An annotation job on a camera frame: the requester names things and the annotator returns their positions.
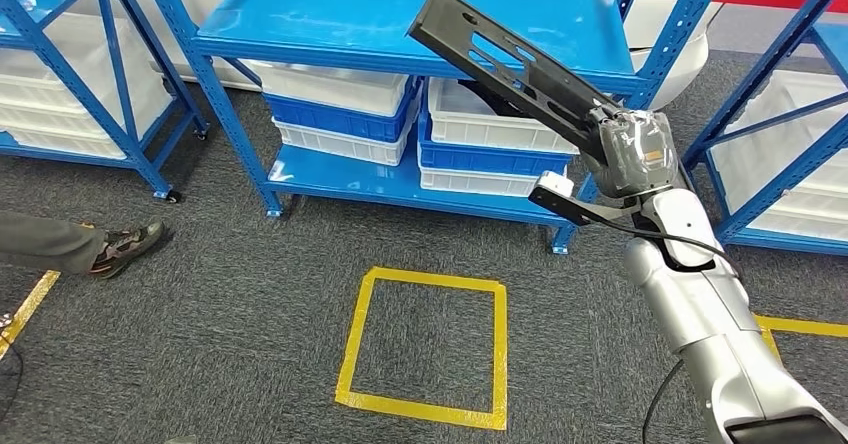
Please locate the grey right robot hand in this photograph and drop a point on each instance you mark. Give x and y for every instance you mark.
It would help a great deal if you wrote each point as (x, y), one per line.
(636, 153)

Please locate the black plastic bracket part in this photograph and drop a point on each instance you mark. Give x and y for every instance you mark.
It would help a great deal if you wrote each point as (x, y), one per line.
(450, 27)

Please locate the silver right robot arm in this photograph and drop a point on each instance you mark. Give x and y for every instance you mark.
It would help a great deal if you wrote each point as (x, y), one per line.
(696, 295)

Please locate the black curved plastic part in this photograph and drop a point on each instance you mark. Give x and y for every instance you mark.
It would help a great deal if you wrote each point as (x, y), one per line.
(493, 100)

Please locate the white plastic crate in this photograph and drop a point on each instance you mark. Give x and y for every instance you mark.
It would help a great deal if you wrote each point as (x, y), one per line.
(338, 146)
(66, 37)
(331, 90)
(815, 216)
(40, 139)
(477, 181)
(490, 133)
(802, 86)

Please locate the yellow floor tape square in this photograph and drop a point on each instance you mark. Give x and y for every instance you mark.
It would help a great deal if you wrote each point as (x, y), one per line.
(808, 326)
(424, 279)
(35, 298)

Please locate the person's shoe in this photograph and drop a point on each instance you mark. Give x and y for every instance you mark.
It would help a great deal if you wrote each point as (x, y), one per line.
(129, 245)

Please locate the person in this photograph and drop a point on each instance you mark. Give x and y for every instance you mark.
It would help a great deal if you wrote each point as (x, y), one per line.
(46, 242)

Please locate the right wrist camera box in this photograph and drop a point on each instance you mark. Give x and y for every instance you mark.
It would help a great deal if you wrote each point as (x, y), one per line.
(553, 184)

